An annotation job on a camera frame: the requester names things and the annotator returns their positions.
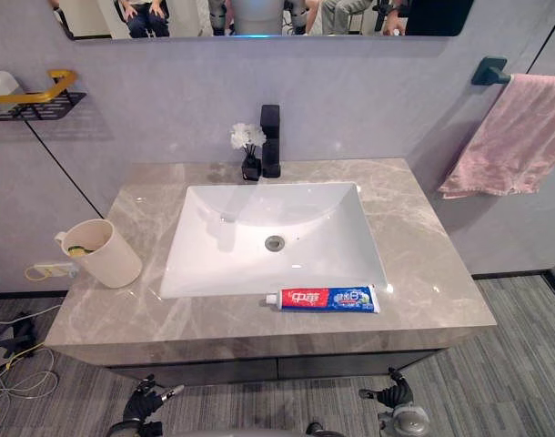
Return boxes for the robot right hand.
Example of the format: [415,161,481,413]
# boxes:
[358,367,418,409]

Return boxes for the black square faucet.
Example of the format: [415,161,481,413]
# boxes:
[259,104,283,179]

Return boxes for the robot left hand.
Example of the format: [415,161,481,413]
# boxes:
[122,373,187,427]

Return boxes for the wall mirror dark frame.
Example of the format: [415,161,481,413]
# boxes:
[47,0,477,42]

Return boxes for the black wall shelf gold rail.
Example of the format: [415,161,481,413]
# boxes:
[0,69,88,123]

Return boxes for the white rectangular sink basin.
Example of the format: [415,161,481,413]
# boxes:
[158,181,389,300]

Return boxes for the white cable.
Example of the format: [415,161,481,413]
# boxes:
[0,303,63,413]

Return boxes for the black stand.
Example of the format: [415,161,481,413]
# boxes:
[0,312,38,360]

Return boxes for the red blue toothpaste tube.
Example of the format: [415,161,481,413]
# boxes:
[265,284,383,315]

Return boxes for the yellow floor cable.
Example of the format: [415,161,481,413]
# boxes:
[0,340,47,380]

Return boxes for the teal towel bar holder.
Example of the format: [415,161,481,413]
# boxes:
[470,56,516,87]

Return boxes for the white flowers in black vase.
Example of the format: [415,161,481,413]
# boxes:
[229,122,267,182]

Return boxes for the pink towel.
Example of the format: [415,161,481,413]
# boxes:
[437,74,555,200]

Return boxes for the beige cup with handle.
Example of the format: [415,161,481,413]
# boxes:
[54,218,144,290]

